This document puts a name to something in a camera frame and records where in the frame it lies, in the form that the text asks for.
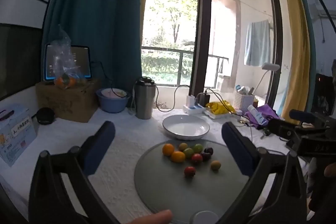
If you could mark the yellow-green round fruit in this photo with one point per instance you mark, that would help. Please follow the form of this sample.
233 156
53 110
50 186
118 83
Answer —
188 152

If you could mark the steel tumbler with black lid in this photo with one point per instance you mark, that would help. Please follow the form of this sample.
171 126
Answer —
144 100

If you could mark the grey round tray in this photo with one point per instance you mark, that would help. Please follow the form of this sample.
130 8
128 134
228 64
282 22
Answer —
210 192

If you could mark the blue and white carton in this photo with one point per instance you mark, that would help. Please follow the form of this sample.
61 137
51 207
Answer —
15 134

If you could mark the clear bag of oranges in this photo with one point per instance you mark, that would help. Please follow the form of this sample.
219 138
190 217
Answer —
63 64

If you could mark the cardboard box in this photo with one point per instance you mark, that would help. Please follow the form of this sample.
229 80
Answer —
65 103

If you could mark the person's right hand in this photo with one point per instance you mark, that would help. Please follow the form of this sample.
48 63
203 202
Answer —
329 170

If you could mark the yellow curtain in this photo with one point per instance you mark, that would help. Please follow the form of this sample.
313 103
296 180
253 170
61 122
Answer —
296 56

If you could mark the white desk lamp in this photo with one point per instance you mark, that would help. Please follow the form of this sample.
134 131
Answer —
270 66

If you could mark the balcony railing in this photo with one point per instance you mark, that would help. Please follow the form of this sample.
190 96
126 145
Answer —
168 48

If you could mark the hanging light blue towel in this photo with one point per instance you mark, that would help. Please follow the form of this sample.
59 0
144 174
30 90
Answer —
257 43

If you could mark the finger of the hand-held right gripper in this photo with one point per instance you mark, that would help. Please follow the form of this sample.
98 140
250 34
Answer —
281 129
302 116

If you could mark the purple bag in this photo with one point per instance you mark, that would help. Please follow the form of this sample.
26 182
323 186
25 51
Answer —
267 113

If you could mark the white round plate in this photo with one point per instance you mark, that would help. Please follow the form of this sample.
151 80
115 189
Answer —
185 125

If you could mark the white tube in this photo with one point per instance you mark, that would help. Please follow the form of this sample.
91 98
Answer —
256 113

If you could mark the white charger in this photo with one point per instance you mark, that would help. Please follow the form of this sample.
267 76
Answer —
190 100

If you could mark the green round fruit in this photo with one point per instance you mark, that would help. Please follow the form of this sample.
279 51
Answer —
198 147

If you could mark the person's left hand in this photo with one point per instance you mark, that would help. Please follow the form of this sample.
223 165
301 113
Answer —
152 217

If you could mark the dark purple fruit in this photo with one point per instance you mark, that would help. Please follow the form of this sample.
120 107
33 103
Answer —
205 157
208 151

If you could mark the dark door frame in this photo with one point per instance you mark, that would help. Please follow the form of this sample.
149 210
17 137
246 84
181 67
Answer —
202 24

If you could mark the white flat box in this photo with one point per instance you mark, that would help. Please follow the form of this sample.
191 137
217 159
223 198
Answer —
218 116

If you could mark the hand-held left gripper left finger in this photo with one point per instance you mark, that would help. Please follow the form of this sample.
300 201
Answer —
101 145

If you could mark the white woven basket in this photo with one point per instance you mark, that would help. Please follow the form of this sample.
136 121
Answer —
243 102

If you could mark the white textured tablecloth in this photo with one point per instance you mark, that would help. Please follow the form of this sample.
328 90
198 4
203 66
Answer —
118 182

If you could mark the dark panel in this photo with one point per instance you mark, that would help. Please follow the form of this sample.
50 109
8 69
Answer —
18 61

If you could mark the white and blue bottle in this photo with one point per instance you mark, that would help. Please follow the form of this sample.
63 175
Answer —
240 88

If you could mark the black charger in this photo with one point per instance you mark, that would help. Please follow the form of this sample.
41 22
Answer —
203 100

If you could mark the white bowl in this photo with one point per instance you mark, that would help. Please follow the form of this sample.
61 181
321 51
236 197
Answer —
114 92

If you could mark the black round speaker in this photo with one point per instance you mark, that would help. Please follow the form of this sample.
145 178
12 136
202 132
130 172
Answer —
45 116

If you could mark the orange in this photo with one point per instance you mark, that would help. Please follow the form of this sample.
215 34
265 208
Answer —
168 149
178 156

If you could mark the yellow plastic bag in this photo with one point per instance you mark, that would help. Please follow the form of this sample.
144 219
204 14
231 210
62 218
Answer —
220 107

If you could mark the tablet with blue case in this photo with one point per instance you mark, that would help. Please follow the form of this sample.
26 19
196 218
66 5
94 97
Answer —
80 61

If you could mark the white power strip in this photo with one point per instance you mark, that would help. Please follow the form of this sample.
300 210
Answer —
194 109

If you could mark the small yellow fruit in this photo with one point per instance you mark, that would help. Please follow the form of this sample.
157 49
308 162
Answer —
215 165
183 146

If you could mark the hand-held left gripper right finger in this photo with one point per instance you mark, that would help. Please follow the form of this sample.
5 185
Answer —
236 150

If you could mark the blue plastic basin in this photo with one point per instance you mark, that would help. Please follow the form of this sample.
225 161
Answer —
113 104

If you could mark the red tomato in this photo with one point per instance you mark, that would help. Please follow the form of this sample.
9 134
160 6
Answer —
189 171
197 158

